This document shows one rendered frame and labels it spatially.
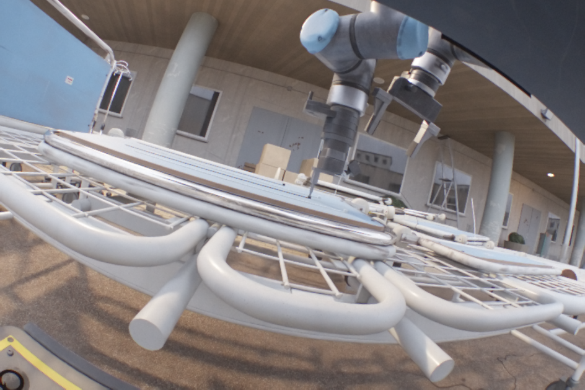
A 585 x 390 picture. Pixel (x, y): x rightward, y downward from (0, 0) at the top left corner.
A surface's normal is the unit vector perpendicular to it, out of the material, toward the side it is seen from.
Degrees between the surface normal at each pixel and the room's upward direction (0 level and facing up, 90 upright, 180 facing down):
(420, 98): 114
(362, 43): 146
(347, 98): 95
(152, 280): 90
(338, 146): 106
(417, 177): 90
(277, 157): 90
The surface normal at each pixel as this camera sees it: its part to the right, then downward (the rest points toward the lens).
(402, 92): 0.07, 0.38
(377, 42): -0.55, 0.70
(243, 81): 0.11, -0.03
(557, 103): -0.27, 0.96
